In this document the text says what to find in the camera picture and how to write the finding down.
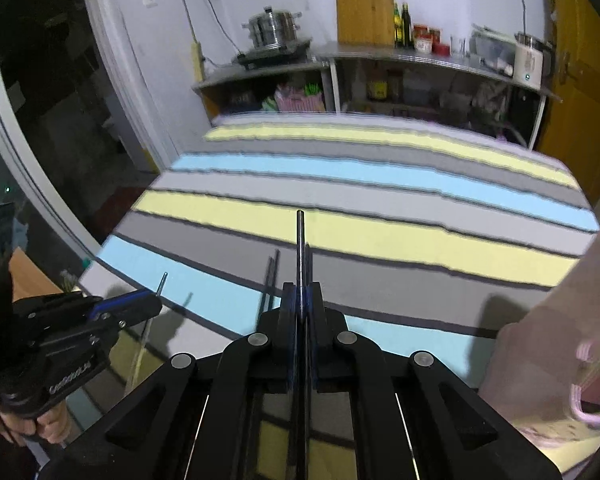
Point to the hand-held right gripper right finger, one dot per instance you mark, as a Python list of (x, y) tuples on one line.
[(311, 310)]

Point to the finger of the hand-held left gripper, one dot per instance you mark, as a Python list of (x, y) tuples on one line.
[(122, 306), (140, 316)]

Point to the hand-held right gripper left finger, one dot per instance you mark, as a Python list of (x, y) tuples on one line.
[(291, 310)]

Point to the black chopstick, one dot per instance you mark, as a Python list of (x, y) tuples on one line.
[(267, 285), (275, 280), (300, 240)]

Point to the silver metal chopstick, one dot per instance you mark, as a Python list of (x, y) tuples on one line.
[(162, 282)]

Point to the pink utensil basket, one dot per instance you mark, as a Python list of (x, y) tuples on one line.
[(540, 350)]

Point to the person's left hand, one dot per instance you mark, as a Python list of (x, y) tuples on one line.
[(55, 425)]

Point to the striped tablecloth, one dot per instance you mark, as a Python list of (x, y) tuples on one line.
[(380, 195)]

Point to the small pink basket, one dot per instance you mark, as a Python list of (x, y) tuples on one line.
[(300, 101)]

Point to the sliding glass door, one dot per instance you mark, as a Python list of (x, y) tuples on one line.
[(55, 85)]

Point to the low steel shelf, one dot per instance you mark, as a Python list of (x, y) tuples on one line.
[(260, 72)]

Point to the beige power strip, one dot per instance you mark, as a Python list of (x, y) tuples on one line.
[(197, 62)]

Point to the steel counter table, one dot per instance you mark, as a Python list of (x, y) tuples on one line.
[(430, 62)]

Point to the steel steamer pot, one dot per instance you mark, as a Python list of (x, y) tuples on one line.
[(272, 27)]

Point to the red round container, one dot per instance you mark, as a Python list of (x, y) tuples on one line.
[(441, 49)]

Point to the red lid sauce jar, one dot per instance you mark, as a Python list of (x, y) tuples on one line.
[(422, 40)]

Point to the dark oil bottle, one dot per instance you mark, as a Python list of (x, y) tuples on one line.
[(397, 27), (406, 27)]

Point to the clear drinking glass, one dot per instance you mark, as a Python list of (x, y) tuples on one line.
[(458, 47)]

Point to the small red jar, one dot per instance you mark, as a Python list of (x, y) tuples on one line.
[(435, 35)]

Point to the wooden cutting board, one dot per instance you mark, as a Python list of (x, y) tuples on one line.
[(365, 10)]

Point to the white plastic container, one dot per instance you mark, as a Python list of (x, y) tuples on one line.
[(490, 47)]

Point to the white electric kettle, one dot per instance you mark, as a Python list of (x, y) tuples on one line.
[(530, 60)]

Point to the yellow wooden door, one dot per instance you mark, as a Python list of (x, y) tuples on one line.
[(585, 85)]

